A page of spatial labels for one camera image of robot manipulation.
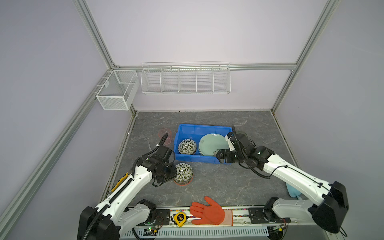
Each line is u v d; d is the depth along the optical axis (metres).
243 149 0.58
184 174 0.84
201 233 1.58
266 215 0.67
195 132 1.04
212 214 0.74
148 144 1.02
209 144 0.96
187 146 0.96
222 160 0.69
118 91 1.01
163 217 0.74
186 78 0.98
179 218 0.72
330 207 0.38
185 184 0.79
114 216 0.40
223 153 0.70
